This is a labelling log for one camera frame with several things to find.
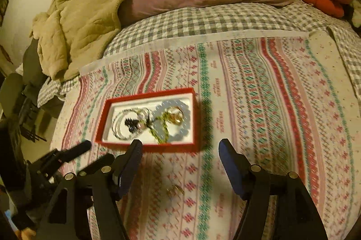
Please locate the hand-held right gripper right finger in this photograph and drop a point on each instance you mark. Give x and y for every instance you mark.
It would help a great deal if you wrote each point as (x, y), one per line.
(231, 169)

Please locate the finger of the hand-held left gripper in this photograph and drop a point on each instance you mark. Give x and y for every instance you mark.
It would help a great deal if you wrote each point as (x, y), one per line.
(103, 161)
(79, 150)

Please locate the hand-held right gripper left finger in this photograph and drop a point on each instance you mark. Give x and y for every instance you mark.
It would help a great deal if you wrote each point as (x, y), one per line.
(128, 172)

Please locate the black charm with pink beads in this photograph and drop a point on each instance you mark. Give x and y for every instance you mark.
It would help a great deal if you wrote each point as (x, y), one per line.
(130, 123)

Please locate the red jewelry box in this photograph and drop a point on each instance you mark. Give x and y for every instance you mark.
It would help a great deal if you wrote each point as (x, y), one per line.
(169, 147)

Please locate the small gold earring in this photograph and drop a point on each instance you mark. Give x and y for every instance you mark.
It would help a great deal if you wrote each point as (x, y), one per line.
(174, 189)

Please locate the gold brooch with green gem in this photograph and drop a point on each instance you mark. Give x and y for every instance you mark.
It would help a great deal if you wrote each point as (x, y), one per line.
(173, 115)

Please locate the patterned striped cloth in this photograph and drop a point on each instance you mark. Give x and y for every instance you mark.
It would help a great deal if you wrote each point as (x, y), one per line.
(268, 116)

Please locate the black chair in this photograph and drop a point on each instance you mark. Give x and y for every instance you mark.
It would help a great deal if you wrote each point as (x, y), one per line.
(11, 93)

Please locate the dark clothing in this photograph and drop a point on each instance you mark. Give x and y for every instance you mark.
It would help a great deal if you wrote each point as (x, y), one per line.
(31, 65)

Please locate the beige fleece blanket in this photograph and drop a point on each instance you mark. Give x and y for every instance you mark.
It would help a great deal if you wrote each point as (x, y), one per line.
(79, 20)

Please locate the grey checked bedsheet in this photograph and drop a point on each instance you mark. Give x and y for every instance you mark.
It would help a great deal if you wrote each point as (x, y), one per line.
(197, 20)

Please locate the white plush toy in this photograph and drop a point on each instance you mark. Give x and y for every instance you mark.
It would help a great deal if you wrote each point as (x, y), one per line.
(356, 14)

